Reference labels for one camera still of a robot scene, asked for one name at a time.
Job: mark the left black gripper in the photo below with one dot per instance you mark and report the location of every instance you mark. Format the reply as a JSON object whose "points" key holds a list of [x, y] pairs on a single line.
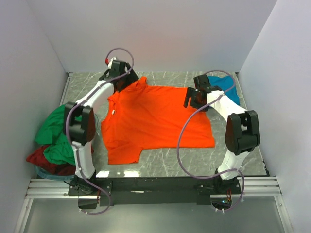
{"points": [[130, 77]]}

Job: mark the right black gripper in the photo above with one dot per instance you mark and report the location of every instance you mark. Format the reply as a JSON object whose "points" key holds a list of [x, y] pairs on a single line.
{"points": [[191, 92]]}

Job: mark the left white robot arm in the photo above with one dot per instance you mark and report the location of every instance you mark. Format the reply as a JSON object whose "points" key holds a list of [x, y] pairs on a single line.
{"points": [[80, 124]]}

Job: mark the folded blue t-shirt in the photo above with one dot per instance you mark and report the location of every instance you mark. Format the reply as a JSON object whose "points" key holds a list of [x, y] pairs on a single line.
{"points": [[225, 83]]}

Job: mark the green t-shirt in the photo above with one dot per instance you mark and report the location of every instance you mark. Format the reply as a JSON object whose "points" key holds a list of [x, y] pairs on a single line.
{"points": [[51, 131]]}

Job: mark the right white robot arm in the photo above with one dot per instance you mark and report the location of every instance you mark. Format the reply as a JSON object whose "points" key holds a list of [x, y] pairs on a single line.
{"points": [[242, 129]]}

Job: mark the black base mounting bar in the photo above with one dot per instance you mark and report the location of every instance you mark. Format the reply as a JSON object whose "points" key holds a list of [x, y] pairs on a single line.
{"points": [[150, 190]]}

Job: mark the orange t-shirt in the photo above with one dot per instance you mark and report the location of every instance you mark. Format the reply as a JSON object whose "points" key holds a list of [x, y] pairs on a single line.
{"points": [[143, 117]]}

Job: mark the dark red t-shirt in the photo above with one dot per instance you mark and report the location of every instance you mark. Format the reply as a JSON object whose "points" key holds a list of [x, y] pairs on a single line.
{"points": [[57, 159]]}

